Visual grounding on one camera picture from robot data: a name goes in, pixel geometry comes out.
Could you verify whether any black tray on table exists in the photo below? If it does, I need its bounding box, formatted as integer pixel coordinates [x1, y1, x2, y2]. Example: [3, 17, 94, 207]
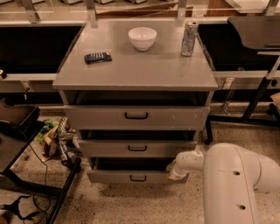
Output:
[0, 98, 40, 139]

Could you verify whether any silver drink can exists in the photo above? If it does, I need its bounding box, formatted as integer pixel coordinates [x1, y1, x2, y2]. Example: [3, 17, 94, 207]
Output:
[181, 22, 199, 57]

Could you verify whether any white bowl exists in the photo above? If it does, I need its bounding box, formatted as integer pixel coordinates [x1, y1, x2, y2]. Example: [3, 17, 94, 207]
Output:
[128, 27, 158, 51]

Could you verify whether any black table left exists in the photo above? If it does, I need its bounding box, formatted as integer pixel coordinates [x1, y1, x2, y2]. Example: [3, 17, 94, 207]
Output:
[0, 121, 81, 224]

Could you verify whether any grey drawer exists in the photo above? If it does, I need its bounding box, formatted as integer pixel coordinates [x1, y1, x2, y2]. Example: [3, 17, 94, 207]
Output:
[79, 140, 197, 158]
[87, 157, 188, 184]
[64, 105, 210, 130]

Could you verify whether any grey bottom drawer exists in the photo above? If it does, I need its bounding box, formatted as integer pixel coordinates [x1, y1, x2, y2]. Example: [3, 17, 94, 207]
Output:
[87, 157, 188, 184]

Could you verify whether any black cable on floor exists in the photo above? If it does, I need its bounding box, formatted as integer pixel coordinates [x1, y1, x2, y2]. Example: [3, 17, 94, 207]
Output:
[0, 139, 53, 224]

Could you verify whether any grey middle drawer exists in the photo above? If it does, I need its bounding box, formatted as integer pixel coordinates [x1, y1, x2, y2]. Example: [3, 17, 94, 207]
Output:
[79, 140, 197, 158]

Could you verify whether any pile of snack bags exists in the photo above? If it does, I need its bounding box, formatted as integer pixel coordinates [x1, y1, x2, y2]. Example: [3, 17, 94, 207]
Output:
[36, 116, 82, 169]

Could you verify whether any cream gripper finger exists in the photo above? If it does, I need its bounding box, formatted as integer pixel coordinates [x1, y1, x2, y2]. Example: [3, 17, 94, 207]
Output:
[167, 172, 183, 180]

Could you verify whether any grey drawer cabinet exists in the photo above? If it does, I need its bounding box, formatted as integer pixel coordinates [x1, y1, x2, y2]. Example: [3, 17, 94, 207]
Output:
[52, 18, 219, 170]

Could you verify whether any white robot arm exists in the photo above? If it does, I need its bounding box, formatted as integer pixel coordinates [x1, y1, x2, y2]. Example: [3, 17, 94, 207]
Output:
[166, 143, 280, 224]

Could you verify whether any grey top drawer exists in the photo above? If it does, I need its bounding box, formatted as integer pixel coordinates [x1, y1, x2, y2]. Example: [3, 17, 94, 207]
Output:
[64, 105, 210, 130]

